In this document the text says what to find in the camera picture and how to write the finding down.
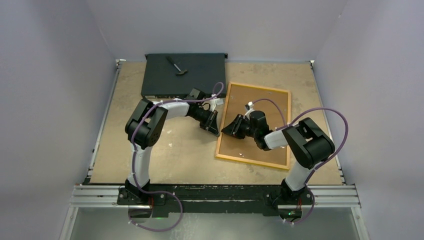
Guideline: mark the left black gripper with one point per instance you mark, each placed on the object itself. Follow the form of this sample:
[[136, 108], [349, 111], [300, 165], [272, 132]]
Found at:
[[211, 124]]

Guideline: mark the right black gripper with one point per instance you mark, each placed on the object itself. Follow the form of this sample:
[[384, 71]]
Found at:
[[233, 128]]

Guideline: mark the yellow wooden picture frame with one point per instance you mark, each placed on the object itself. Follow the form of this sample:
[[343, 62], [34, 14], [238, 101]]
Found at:
[[218, 145]]

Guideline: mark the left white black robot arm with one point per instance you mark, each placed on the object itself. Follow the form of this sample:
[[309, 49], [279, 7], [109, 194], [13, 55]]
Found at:
[[145, 125]]

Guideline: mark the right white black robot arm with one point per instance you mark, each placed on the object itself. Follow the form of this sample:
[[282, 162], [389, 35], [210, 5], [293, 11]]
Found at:
[[307, 141]]

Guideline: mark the black flat box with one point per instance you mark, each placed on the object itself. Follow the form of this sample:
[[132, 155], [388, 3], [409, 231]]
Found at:
[[205, 70]]

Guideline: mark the small black hammer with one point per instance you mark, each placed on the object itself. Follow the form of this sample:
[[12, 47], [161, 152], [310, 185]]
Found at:
[[180, 72]]

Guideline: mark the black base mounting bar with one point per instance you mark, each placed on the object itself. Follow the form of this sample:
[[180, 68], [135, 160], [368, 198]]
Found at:
[[269, 200]]

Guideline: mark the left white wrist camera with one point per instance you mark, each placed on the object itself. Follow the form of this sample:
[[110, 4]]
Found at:
[[213, 103]]

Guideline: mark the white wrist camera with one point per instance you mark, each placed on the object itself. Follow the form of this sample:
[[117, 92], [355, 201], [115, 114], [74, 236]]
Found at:
[[213, 103], [249, 109]]

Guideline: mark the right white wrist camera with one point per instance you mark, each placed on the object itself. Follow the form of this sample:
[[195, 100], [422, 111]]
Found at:
[[249, 109]]

